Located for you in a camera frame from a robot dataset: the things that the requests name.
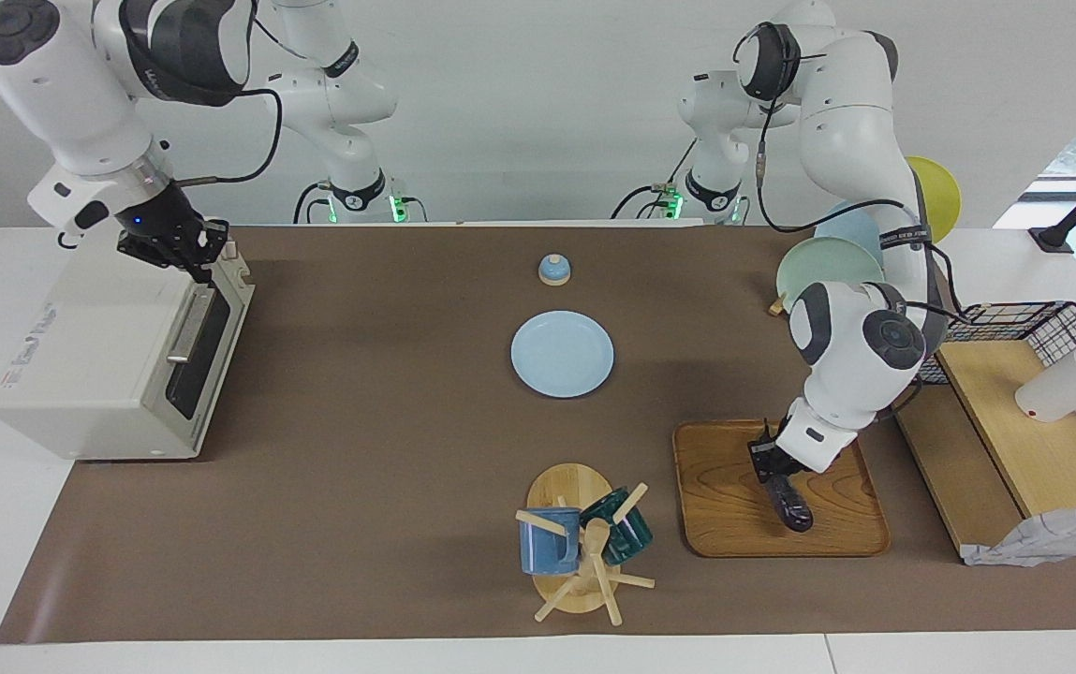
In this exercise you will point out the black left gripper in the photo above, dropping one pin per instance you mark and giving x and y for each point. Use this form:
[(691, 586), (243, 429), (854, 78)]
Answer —
[(773, 454)]

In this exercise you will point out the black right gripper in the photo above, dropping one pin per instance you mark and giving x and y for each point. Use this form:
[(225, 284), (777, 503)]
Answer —
[(158, 225)]

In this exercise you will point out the dark purple eggplant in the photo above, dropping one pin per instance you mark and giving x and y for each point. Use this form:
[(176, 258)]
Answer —
[(795, 513)]

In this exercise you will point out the glass oven door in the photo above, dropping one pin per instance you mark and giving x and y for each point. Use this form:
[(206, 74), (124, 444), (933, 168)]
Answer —
[(210, 346)]

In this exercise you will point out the small light blue plate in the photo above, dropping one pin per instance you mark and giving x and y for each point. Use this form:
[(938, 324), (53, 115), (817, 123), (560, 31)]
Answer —
[(561, 354)]

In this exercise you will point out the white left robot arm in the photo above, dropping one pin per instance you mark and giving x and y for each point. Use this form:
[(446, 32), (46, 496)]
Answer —
[(851, 356)]

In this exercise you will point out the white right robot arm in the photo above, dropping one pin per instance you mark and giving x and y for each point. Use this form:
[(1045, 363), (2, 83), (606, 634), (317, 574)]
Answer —
[(60, 94)]

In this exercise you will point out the beige oven knob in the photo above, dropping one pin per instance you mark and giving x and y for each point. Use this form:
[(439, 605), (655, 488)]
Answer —
[(231, 251), (245, 274)]

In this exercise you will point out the beige toaster oven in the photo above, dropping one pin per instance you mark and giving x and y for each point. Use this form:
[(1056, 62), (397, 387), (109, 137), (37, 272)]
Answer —
[(79, 356)]

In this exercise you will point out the rectangular wooden tray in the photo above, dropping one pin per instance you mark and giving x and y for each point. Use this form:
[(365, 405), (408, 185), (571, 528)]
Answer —
[(715, 510)]

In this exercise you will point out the dark green mug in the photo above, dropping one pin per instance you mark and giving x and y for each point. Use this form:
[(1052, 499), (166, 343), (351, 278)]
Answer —
[(626, 534)]

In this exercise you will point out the wooden plate rack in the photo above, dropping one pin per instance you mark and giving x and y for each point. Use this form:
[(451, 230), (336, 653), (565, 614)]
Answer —
[(776, 306)]

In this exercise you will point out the wooden mug tree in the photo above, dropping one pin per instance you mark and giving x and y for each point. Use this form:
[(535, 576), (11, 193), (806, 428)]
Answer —
[(570, 487)]

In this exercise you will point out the pale green plate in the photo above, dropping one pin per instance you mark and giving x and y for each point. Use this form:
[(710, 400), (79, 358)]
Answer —
[(823, 262)]

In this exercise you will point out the wooden two-tier shelf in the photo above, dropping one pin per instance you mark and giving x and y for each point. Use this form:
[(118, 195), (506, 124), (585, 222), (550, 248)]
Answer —
[(1024, 459)]

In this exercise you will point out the blue mug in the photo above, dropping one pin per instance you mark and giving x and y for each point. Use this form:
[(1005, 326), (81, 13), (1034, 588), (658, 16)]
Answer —
[(547, 548)]

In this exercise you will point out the large light blue plate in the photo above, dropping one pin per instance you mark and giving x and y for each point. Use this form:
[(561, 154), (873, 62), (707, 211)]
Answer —
[(851, 225)]

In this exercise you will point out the white cup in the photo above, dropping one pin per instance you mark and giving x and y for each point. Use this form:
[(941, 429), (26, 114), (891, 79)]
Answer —
[(1062, 388)]

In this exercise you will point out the small blue call bell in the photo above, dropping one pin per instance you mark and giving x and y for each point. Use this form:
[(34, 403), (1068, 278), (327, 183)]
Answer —
[(554, 271)]

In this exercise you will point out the yellow plate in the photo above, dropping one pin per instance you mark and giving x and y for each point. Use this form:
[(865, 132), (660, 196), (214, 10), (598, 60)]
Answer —
[(940, 192)]

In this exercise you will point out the brown table mat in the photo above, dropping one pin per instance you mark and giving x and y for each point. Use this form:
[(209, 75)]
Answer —
[(406, 524)]

